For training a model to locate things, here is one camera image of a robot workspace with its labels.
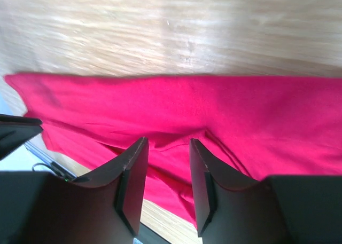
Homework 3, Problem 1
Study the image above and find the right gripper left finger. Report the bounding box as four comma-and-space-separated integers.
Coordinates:
1, 138, 149, 243

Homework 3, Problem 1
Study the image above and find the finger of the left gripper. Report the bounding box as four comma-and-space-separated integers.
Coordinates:
1, 115, 43, 159

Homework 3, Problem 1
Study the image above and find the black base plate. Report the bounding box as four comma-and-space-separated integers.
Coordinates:
133, 223, 170, 244

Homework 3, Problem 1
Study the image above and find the red t-shirt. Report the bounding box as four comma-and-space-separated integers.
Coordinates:
5, 73, 341, 223

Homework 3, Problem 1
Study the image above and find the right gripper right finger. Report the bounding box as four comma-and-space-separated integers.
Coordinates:
190, 139, 341, 243

